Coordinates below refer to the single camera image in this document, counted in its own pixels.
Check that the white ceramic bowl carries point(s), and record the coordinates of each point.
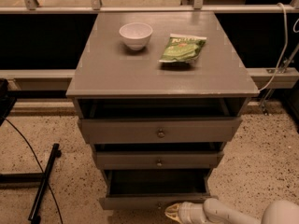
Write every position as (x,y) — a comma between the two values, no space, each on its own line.
(136,35)

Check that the grey middle drawer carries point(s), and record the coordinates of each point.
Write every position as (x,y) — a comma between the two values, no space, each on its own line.
(157,160)

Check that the green chip bag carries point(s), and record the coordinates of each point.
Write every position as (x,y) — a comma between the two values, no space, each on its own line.
(182,48)

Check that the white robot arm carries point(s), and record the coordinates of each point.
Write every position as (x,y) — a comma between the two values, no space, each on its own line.
(213,211)

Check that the grey wooden drawer cabinet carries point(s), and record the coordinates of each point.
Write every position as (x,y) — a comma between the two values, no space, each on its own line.
(115,82)

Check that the grey bottom drawer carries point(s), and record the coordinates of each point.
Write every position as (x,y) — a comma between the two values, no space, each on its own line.
(154,189)

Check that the black equipment box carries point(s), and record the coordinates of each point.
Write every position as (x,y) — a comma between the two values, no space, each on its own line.
(7,100)

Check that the grey top drawer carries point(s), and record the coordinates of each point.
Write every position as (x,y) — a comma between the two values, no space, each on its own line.
(141,131)

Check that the metal railing frame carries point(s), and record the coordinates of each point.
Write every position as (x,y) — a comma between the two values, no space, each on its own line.
(149,8)

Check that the black metal stand base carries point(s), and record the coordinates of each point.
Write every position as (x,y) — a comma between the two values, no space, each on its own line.
(40,180)

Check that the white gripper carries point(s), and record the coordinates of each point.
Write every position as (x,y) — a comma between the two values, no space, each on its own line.
(188,211)

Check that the grey drawer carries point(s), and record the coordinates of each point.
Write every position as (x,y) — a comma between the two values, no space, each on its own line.
(157,160)
(154,189)
(141,131)

